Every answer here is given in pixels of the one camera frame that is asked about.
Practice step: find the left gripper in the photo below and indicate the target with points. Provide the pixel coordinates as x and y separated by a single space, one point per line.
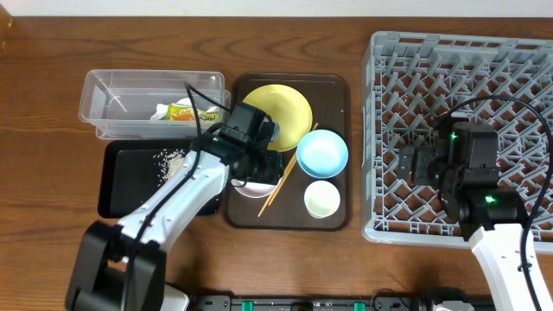
263 168

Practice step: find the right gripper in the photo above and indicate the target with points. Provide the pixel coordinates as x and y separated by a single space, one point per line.
415 163

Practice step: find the wooden chopstick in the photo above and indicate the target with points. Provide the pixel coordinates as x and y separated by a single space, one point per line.
265 205
287 172

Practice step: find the pink bowl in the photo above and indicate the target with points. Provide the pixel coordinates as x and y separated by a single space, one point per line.
252 189

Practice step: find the light blue bowl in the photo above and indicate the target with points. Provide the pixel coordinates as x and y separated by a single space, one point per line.
322 154

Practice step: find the yellow plate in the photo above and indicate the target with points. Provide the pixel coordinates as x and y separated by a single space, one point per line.
289 108

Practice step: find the small light green cup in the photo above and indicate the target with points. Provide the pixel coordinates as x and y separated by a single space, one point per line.
322 199

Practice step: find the pile of white rice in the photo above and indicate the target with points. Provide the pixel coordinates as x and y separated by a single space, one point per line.
173 164

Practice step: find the green orange snack wrapper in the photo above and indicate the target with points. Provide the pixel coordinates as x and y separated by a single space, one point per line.
177 112

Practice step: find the white tissue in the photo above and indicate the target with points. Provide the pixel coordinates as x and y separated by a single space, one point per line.
162 109

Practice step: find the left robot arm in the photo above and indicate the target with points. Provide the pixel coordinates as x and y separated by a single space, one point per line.
122 266

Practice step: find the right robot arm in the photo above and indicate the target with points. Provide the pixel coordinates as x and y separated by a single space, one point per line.
462 166

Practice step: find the grey dishwasher rack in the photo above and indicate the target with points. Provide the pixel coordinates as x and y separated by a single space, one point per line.
409 79

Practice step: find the dark brown serving tray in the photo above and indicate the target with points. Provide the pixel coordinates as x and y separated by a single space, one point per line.
329 97

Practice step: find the black plastic bin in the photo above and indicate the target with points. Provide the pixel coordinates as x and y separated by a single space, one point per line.
133 171

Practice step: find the clear plastic bin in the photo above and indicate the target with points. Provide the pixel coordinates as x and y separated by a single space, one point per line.
120 103

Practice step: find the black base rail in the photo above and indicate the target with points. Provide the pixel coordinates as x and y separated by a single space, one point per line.
228 303

